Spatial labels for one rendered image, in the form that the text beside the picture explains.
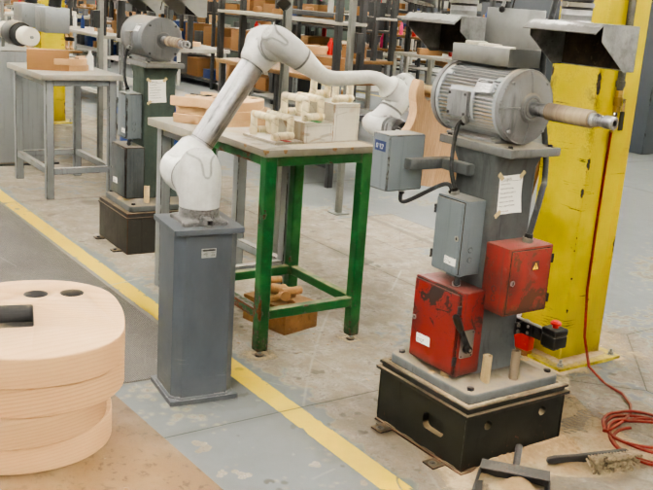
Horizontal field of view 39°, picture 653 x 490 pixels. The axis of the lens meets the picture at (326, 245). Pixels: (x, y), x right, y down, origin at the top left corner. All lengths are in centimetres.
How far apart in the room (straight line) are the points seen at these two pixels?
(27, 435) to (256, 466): 199
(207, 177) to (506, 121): 112
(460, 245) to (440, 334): 33
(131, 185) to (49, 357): 442
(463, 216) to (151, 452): 197
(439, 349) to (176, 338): 101
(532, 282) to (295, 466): 103
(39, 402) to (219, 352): 238
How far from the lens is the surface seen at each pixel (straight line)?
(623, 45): 309
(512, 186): 328
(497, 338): 344
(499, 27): 345
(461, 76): 335
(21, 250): 576
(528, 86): 321
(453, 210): 322
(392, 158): 325
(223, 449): 339
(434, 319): 333
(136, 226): 563
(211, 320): 362
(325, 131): 419
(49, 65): 719
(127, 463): 141
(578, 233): 428
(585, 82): 423
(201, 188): 351
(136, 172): 570
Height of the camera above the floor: 157
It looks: 15 degrees down
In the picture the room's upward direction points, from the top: 4 degrees clockwise
